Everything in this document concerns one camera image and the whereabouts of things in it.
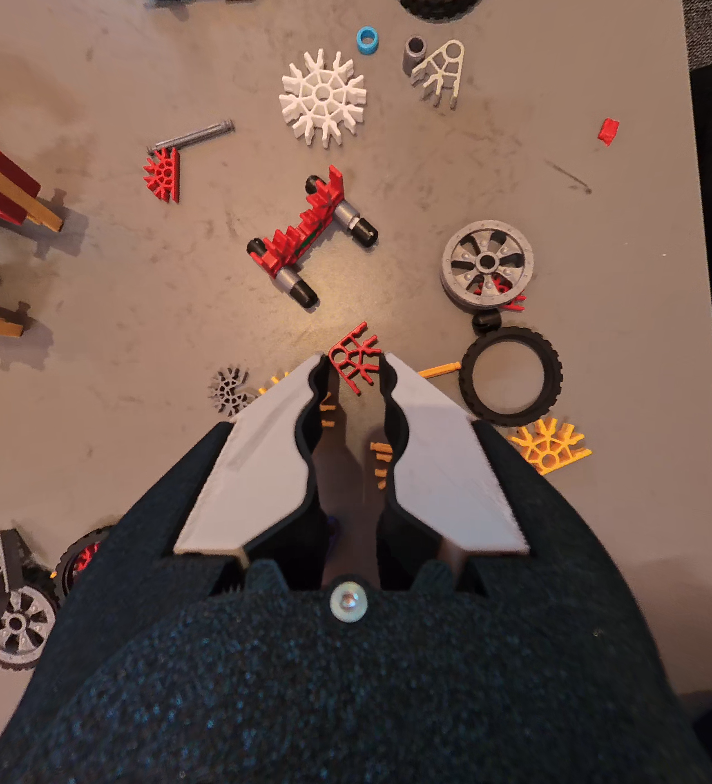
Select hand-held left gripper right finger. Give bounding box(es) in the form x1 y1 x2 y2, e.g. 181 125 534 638
378 352 530 573

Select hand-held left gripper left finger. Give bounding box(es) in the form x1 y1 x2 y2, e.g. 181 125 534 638
174 352 331 569

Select red fan connector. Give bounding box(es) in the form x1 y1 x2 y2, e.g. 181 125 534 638
328 321 385 396

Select multicoloured toy vehicle model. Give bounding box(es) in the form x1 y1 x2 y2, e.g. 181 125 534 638
0 125 66 349

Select small grey snowflake connector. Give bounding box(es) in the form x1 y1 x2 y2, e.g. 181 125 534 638
208 365 258 419

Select orange fan connector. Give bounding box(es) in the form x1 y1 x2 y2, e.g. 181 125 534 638
257 370 339 430

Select yellow fan connector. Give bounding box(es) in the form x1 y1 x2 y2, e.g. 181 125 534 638
505 419 594 477

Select red connector under wheel hub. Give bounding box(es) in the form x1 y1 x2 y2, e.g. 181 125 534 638
475 274 527 313

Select small tyre with red hub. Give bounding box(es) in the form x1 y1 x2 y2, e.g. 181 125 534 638
54 525 115 605

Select silver spoked wheel hub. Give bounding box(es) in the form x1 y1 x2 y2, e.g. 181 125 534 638
440 218 536 314

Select red connectors with black-capped rods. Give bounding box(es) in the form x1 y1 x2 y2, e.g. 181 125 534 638
246 165 380 310

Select grey wheel with dark connectors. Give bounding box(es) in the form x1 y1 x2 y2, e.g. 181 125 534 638
0 528 58 670

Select grey rod with red connector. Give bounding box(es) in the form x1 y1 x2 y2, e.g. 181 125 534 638
143 119 236 204

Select white snowflake connector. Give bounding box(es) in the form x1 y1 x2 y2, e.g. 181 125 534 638
279 48 369 148

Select beige fan connector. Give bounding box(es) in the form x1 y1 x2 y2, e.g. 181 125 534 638
411 40 467 110

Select large black rubber tyre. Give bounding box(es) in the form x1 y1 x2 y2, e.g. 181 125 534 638
398 0 483 23

